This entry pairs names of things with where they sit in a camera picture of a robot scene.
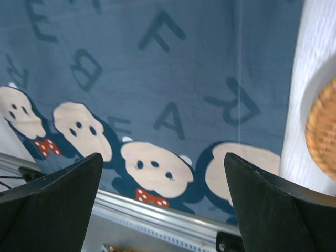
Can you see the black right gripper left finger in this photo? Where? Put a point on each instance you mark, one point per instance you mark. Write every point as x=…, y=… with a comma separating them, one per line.
x=51, y=213

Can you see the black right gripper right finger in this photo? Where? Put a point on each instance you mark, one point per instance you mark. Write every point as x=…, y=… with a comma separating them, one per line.
x=275, y=214

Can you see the round wooden plate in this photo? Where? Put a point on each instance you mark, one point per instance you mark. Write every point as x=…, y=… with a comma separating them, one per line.
x=320, y=130

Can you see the blue cartoon placemat cloth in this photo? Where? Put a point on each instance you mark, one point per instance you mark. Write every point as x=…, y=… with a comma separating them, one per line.
x=161, y=89

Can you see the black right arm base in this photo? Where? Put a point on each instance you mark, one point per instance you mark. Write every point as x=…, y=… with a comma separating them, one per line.
x=226, y=242

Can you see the slotted grey cable duct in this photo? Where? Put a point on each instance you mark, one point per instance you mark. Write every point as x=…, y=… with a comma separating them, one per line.
x=173, y=237

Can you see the aluminium mounting rail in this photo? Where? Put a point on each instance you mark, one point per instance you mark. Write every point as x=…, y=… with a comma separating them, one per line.
x=203, y=229

